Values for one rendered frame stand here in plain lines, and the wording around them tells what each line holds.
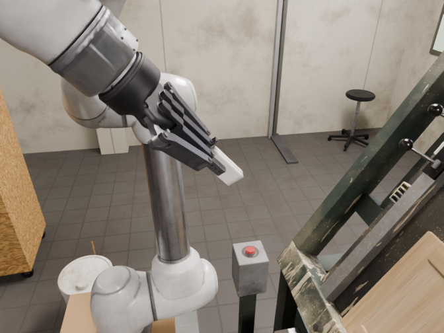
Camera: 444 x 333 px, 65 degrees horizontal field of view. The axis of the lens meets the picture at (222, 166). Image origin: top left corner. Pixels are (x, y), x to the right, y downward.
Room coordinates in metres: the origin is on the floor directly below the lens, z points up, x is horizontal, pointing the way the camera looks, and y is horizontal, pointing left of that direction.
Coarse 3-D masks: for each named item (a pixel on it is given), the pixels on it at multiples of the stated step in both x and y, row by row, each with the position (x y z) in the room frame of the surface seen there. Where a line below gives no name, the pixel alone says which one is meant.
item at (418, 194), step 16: (416, 192) 0.86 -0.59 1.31; (432, 192) 0.85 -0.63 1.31; (400, 208) 0.86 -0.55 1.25; (416, 208) 0.84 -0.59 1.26; (384, 224) 0.86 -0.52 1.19; (400, 224) 0.84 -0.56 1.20; (368, 240) 0.85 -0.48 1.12; (384, 240) 0.83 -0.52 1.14; (352, 256) 0.85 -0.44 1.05; (368, 256) 0.82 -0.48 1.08; (336, 272) 0.84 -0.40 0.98; (352, 272) 0.81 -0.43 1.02; (320, 288) 0.84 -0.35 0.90; (336, 288) 0.80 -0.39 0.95
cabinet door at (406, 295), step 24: (432, 240) 0.73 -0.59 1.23; (408, 264) 0.72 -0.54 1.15; (432, 264) 0.68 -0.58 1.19; (384, 288) 0.71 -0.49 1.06; (408, 288) 0.67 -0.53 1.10; (432, 288) 0.63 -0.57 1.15; (360, 312) 0.70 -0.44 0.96; (384, 312) 0.66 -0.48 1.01; (408, 312) 0.62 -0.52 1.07; (432, 312) 0.59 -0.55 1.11
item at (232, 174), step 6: (216, 150) 0.44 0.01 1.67; (216, 156) 0.44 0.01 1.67; (222, 156) 0.44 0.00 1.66; (222, 162) 0.44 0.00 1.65; (228, 162) 0.44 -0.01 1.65; (228, 168) 0.44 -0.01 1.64; (234, 168) 0.45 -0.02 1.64; (222, 174) 0.45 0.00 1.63; (228, 174) 0.45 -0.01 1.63; (234, 174) 0.45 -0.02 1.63; (240, 174) 0.45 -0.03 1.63; (222, 180) 0.45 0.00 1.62; (228, 180) 0.45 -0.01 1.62; (234, 180) 0.45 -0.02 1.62
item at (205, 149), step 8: (160, 104) 0.40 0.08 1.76; (168, 104) 0.41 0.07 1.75; (168, 112) 0.40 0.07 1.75; (176, 120) 0.41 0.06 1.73; (176, 128) 0.41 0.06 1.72; (184, 128) 0.42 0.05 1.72; (184, 136) 0.41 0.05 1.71; (192, 136) 0.42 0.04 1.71; (192, 144) 0.42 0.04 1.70; (200, 144) 0.42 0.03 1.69; (208, 152) 0.42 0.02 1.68
